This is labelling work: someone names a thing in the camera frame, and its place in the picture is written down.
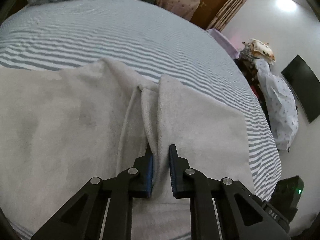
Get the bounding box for beige fleece pants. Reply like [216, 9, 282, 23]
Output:
[1, 59, 254, 239]

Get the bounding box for white dotted fabric bag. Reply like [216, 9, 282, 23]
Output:
[254, 59, 299, 151]

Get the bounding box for lilac folded cloth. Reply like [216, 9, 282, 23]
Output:
[207, 28, 240, 60]

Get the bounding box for floral pillow stack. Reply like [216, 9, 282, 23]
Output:
[241, 38, 276, 64]

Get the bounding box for grey white striped bedsheet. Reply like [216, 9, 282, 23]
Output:
[1, 0, 281, 200]

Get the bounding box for striped brown side curtain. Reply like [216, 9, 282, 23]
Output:
[206, 0, 247, 31]

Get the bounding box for brown wooden door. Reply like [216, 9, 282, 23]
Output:
[190, 0, 228, 30]

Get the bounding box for black wall television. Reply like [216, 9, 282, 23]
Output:
[281, 55, 320, 123]

